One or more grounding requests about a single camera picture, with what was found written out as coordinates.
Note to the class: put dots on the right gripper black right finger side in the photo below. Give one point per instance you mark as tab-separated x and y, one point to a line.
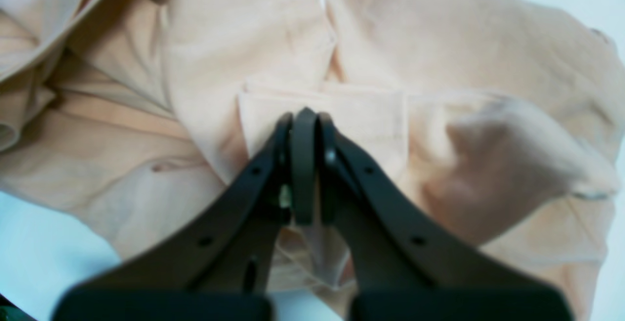
407	267

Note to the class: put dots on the right gripper black left finger side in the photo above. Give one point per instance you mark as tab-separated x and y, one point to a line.
217	267

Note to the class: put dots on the peach pink T-shirt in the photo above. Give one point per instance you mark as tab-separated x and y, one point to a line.
499	118

